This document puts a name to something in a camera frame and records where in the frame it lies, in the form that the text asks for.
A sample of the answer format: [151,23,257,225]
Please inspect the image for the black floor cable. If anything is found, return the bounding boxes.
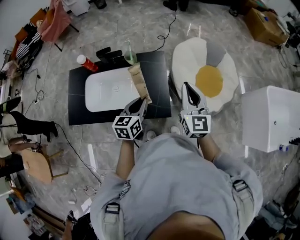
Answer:
[157,9,178,52]

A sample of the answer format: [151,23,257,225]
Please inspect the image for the cardboard box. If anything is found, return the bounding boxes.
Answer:
[243,7,290,47]

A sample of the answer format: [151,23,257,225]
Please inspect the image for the black faucet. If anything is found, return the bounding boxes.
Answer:
[96,46,124,64]

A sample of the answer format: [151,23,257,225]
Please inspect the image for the black monitor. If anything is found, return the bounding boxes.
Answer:
[0,152,25,179]

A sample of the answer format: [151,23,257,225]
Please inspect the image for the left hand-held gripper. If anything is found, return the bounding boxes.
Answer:
[112,97,148,141]

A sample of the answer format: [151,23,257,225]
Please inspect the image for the dark vanity cabinet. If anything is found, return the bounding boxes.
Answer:
[67,51,172,126]

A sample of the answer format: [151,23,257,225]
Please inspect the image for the person's left forearm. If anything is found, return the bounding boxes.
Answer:
[115,139,136,180]

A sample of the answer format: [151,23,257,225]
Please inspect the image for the red bottle with white cap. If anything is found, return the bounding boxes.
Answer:
[76,54,98,73]

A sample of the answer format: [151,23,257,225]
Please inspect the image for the wooden stool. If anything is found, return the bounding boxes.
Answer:
[20,144,69,184]

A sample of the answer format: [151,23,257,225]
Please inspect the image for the white sink basin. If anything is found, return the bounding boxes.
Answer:
[84,67,141,113]

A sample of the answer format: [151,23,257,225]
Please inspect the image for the pink cloth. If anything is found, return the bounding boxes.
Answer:
[38,0,72,43]

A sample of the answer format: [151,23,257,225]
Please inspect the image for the person's grey shirt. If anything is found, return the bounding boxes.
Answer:
[90,133,263,240]

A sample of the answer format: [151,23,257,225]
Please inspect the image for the egg-shaped beanbag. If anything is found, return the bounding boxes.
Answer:
[172,37,240,115]

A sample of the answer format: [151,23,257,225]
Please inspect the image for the long black cable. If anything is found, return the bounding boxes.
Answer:
[54,122,103,185]

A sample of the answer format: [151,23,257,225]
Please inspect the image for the beige cosmetic squeeze tube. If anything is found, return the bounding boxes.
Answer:
[127,62,152,104]

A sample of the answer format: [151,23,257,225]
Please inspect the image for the white box appliance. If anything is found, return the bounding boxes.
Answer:
[240,85,300,153]

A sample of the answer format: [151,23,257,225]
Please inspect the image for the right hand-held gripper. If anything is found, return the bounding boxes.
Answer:
[179,82,211,139]

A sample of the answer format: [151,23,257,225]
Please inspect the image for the striped black white cloth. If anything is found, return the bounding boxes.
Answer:
[15,32,44,60]

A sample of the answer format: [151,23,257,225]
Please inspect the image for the grey harness strap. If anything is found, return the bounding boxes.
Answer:
[103,202,121,240]
[232,179,255,211]

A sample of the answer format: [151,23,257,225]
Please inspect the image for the person's right forearm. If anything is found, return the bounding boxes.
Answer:
[198,135,221,164]

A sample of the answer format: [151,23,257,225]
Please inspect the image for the green cup with toothbrush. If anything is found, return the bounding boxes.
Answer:
[123,39,138,66]

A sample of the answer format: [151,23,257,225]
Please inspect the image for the white storage box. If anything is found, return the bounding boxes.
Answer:
[62,0,91,16]

